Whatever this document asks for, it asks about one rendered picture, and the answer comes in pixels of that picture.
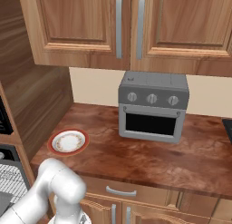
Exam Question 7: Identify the grey toaster oven knob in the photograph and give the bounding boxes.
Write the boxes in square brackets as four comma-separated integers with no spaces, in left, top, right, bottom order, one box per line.
[146,93,159,104]
[127,92,139,102]
[168,94,179,106]

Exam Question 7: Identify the toaster oven glass door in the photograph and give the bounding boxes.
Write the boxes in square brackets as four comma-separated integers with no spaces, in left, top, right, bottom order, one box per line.
[118,103,187,144]

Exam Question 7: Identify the grey toaster oven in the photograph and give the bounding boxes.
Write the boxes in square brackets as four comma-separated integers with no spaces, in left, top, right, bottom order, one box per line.
[118,71,190,144]

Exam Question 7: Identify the black built-in oven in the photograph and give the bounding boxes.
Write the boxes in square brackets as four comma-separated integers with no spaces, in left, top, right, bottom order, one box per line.
[0,143,32,215]

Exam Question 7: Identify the grey oven door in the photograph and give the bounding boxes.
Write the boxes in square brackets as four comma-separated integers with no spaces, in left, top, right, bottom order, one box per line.
[0,190,14,215]

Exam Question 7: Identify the white plate with red rim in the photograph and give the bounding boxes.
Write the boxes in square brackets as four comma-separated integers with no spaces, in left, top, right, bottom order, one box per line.
[47,128,91,157]

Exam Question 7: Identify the tall wooden cabinet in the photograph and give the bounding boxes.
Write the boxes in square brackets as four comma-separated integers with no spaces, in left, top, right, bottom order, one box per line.
[0,0,74,190]

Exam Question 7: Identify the wooden drawer front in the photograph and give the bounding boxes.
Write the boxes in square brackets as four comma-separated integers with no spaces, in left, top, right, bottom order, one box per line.
[81,175,179,208]

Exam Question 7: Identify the wooden base cupboard door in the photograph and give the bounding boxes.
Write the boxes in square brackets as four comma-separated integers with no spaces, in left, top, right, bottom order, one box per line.
[79,198,123,224]
[121,202,213,224]

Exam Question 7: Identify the black built-in microwave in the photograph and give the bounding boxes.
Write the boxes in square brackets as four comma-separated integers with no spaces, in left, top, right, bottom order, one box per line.
[0,95,15,136]

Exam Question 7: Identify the black hob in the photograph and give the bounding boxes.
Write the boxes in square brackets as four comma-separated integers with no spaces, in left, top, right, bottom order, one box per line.
[221,118,232,136]

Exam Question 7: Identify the grey toaster oven door handle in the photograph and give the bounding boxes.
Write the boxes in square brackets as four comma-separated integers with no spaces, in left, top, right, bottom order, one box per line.
[122,105,182,119]

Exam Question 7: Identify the grey cupboard bar handle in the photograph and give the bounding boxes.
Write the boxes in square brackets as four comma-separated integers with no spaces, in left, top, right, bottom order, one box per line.
[136,0,146,61]
[115,0,123,60]

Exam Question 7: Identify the grey drawer handle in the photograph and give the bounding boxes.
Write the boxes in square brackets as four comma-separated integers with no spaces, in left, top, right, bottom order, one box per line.
[105,185,138,198]

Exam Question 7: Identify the wooden wall cupboard door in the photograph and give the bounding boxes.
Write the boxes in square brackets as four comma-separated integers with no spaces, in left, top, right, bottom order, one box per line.
[130,0,232,78]
[17,0,131,71]

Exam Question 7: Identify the grey base cupboard handle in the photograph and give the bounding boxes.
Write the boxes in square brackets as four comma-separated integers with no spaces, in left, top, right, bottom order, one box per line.
[111,203,118,224]
[125,206,132,224]

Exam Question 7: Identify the wire oven rack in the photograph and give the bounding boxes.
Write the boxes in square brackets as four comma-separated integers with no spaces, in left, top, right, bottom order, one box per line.
[0,163,29,204]

